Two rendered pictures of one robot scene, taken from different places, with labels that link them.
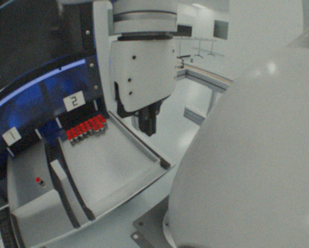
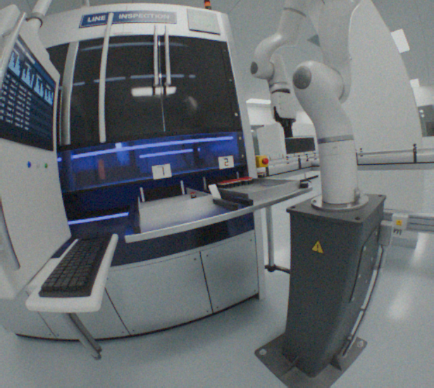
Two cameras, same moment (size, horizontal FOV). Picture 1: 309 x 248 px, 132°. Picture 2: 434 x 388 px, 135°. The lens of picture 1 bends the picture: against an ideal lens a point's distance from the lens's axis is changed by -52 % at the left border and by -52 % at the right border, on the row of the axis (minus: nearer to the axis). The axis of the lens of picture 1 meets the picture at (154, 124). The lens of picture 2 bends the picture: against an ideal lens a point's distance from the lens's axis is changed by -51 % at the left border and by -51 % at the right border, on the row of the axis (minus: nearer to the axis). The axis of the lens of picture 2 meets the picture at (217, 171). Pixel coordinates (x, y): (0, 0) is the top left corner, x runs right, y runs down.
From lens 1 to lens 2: 56 cm
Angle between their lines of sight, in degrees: 40
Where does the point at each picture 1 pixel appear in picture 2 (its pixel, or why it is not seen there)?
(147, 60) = (284, 98)
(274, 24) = (378, 83)
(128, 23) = (276, 86)
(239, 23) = (349, 103)
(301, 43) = not seen: hidden behind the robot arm
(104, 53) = (248, 132)
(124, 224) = (248, 338)
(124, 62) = (277, 98)
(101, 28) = (244, 113)
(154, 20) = (283, 84)
